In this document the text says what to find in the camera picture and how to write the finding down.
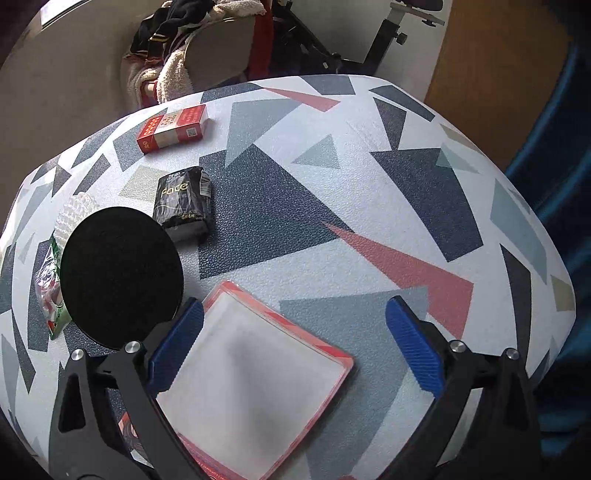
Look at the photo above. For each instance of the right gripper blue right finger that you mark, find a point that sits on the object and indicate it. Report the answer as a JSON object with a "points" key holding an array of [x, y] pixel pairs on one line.
{"points": [[411, 335]]}

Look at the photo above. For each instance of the beige chair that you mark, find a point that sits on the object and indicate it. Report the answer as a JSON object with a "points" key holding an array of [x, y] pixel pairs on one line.
{"points": [[221, 50]]}

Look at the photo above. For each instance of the wooden door panel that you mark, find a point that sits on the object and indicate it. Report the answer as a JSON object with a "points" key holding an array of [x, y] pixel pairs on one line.
{"points": [[497, 68]]}

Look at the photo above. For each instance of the clear red-edged plastic package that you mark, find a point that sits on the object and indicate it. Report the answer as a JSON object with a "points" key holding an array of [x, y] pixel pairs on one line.
{"points": [[251, 387]]}

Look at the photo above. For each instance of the geometric patterned table cover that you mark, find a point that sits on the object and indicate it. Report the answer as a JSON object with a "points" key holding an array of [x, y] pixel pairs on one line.
{"points": [[332, 194]]}

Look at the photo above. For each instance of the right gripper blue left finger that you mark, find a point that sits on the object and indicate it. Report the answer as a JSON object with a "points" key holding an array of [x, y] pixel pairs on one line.
{"points": [[169, 343]]}

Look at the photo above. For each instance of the blue curtain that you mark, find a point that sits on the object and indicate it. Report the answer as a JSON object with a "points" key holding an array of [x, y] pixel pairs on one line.
{"points": [[552, 172]]}

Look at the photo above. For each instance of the green white candy wrapper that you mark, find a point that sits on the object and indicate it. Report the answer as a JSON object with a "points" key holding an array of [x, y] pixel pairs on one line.
{"points": [[48, 290]]}

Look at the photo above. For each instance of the black exercise bike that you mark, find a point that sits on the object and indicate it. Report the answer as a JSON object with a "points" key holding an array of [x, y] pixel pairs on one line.
{"points": [[394, 39]]}

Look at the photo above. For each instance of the white foam fruit net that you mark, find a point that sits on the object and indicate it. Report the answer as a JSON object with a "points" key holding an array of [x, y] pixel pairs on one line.
{"points": [[74, 211]]}

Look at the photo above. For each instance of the red cigarette box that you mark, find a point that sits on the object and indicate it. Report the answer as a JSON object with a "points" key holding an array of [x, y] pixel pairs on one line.
{"points": [[176, 127]]}

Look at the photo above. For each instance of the black Face tissue pack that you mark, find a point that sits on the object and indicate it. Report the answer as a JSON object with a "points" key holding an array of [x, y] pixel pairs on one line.
{"points": [[182, 205]]}

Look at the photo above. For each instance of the black round tin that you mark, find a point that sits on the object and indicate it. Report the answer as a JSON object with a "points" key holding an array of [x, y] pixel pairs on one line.
{"points": [[120, 276]]}

